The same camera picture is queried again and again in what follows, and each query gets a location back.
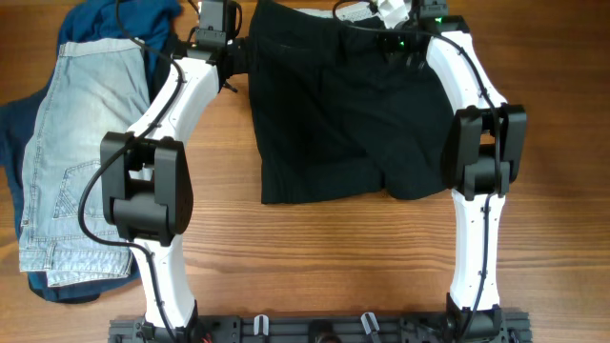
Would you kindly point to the black shorts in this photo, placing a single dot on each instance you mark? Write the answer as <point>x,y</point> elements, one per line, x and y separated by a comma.
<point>333,117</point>

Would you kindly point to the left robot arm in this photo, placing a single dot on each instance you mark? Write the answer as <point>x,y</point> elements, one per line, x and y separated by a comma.
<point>146,185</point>

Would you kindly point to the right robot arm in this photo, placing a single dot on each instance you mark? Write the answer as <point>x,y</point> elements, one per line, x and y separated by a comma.
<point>479,161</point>

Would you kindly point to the light denim shorts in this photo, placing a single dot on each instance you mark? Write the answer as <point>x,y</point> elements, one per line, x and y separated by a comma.
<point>96,87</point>

